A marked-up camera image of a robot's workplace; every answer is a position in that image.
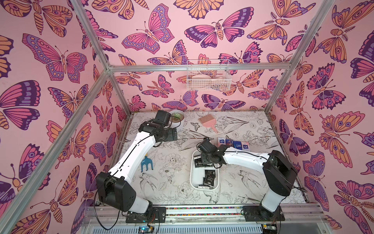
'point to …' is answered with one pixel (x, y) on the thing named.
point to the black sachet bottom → (209, 181)
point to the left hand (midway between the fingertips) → (169, 134)
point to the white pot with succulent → (177, 118)
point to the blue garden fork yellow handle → (146, 161)
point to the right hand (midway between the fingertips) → (202, 159)
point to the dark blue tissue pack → (230, 142)
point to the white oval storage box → (196, 174)
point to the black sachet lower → (210, 174)
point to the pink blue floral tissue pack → (221, 141)
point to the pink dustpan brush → (208, 121)
